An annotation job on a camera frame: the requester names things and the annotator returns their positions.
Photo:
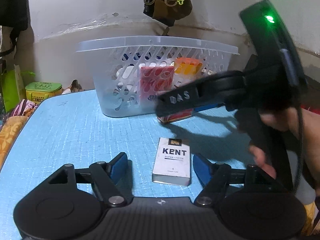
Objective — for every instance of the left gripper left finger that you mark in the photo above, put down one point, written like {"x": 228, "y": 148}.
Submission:
{"x": 105, "y": 177}

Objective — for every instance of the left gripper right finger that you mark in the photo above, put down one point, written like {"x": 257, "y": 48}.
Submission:
{"x": 214, "y": 178}

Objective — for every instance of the white Kent cigarette pack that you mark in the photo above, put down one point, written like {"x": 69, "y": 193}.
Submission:
{"x": 172, "y": 162}

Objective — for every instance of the red white cigarette box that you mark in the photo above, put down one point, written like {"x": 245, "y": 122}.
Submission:
{"x": 176, "y": 116}

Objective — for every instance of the orange pill bottle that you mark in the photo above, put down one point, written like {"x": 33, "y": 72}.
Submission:
{"x": 186, "y": 69}

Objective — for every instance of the pink white carton box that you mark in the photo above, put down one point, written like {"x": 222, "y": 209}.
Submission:
{"x": 154, "y": 80}

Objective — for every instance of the person's right hand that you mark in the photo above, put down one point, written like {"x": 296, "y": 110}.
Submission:
{"x": 277, "y": 134}

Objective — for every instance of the translucent white plastic basket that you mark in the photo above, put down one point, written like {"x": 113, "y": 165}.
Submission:
{"x": 106, "y": 55}

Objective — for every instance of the yellow floral blanket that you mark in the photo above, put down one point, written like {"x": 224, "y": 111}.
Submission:
{"x": 8, "y": 135}

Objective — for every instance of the green yellow tin box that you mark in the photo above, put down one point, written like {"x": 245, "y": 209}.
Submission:
{"x": 40, "y": 91}

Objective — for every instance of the green paper bag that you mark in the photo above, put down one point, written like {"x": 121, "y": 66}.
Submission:
{"x": 12, "y": 86}

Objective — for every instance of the black hanging jacket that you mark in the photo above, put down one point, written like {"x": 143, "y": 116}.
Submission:
{"x": 15, "y": 15}

